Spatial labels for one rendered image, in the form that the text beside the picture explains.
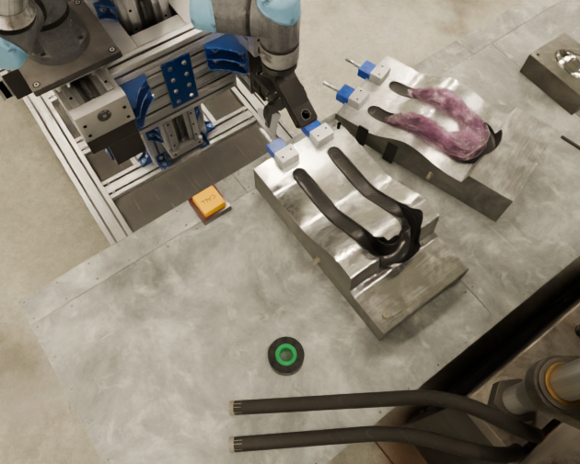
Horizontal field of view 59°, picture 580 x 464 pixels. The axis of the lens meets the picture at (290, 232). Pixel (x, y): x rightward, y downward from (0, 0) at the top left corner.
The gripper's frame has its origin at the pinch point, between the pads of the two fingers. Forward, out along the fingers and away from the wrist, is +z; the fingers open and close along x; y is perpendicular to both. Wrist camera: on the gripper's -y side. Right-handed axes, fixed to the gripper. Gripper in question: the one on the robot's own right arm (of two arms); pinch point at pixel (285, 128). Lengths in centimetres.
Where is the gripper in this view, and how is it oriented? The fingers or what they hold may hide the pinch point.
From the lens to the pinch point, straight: 119.3
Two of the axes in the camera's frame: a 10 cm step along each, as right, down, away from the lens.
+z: -0.1, 4.3, 9.0
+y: -5.9, -7.3, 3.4
